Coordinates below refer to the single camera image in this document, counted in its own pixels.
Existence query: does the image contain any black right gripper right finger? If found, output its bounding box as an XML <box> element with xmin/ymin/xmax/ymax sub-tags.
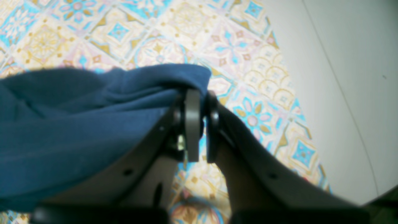
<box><xmin>204</xmin><ymin>91</ymin><xmax>370</xmax><ymax>224</ymax></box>

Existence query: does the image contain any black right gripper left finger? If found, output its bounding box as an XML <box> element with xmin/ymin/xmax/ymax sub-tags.
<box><xmin>31</xmin><ymin>89</ymin><xmax>201</xmax><ymax>224</ymax></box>

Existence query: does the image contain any dark blue t-shirt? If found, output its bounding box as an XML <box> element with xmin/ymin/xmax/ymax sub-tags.
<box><xmin>0</xmin><ymin>64</ymin><xmax>211</xmax><ymax>213</ymax></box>

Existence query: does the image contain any colourful patterned tablecloth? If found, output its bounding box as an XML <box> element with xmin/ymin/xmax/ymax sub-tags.
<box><xmin>0</xmin><ymin>0</ymin><xmax>331</xmax><ymax>224</ymax></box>

